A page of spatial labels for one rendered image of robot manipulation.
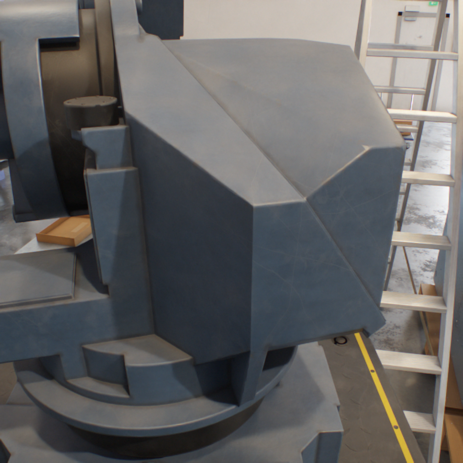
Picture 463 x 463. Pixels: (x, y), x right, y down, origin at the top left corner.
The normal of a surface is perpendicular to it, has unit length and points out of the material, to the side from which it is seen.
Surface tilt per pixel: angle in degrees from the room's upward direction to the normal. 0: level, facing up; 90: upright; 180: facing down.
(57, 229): 0
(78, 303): 90
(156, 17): 106
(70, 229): 0
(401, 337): 0
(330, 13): 90
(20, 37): 44
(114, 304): 90
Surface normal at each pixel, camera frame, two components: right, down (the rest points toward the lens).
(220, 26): -0.26, 0.43
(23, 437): 0.00, -0.90
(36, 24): 0.15, -0.47
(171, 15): 0.26, 0.65
